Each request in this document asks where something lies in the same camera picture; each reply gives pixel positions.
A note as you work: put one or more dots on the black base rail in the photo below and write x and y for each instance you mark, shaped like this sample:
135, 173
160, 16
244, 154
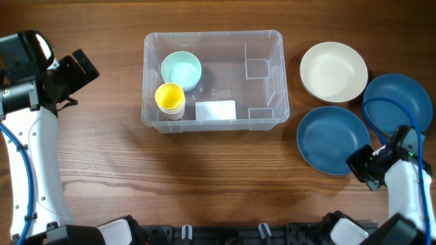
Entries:
289, 234

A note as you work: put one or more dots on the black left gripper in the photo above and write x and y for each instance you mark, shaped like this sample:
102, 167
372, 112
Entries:
79, 76

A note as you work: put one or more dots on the pink plastic cup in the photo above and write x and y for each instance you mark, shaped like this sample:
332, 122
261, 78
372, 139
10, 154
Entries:
175, 116

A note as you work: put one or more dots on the cream plastic cup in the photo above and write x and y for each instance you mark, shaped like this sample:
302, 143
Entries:
175, 111

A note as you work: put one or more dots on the cream plate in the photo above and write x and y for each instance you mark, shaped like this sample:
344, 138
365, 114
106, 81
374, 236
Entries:
333, 72

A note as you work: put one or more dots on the blue plate front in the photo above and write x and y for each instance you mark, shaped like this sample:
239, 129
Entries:
327, 136

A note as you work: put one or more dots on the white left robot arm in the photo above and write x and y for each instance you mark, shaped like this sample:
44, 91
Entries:
37, 83

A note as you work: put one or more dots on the dark blue plate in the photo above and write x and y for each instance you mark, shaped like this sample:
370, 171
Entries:
386, 116

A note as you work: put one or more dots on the mint green bowl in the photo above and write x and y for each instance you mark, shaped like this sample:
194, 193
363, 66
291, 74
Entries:
182, 68

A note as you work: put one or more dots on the yellow plastic cup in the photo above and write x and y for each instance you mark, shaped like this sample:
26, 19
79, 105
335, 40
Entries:
169, 97

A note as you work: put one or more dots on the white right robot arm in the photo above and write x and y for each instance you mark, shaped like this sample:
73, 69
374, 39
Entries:
411, 217

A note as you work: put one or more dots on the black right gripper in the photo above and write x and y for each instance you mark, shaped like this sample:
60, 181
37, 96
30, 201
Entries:
354, 162

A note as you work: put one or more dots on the clear plastic storage bin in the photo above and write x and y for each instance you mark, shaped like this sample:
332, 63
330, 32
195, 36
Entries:
247, 67

